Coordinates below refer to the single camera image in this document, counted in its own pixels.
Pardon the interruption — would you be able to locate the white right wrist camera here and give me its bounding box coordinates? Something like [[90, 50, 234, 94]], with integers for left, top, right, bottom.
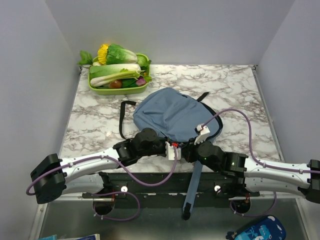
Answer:
[[194, 124, 211, 145]]

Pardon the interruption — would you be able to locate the yellow flower vegetable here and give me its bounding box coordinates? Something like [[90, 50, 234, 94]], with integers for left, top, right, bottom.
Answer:
[[97, 44, 109, 65]]

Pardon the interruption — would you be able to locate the green lettuce head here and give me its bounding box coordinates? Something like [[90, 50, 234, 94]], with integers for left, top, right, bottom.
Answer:
[[106, 43, 138, 65]]

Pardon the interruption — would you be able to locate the blue shark pencil case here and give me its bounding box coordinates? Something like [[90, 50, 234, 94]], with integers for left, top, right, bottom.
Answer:
[[225, 215, 287, 240]]

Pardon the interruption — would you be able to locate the aluminium mounting rail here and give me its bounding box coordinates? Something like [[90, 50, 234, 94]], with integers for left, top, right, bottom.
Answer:
[[39, 177, 306, 202]]

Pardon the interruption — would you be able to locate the purple onion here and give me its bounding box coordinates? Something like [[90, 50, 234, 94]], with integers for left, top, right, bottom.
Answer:
[[135, 76, 147, 87]]

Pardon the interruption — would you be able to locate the white napa cabbage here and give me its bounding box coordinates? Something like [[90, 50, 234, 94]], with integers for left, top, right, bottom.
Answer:
[[89, 63, 141, 76]]

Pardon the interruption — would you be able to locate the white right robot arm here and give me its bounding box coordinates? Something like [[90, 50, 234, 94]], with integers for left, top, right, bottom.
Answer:
[[181, 141, 320, 204]]

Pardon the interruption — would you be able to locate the brown mushroom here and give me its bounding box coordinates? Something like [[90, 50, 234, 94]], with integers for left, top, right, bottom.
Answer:
[[108, 80, 123, 89]]

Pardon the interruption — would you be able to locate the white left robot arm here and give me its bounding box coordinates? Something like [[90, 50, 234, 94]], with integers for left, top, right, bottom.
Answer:
[[26, 128, 168, 204]]

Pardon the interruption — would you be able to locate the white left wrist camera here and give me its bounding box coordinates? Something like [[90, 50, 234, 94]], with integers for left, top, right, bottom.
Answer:
[[165, 142, 182, 161]]

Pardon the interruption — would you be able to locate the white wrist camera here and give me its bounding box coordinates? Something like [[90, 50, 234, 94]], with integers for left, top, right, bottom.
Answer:
[[194, 124, 211, 145], [165, 142, 182, 161]]

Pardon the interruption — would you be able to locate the blue fabric backpack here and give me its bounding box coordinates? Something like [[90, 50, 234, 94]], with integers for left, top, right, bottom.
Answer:
[[119, 87, 223, 220]]

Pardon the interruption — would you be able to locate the green plastic vegetable tray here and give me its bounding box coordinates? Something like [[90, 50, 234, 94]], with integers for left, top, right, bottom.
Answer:
[[88, 53, 152, 96]]

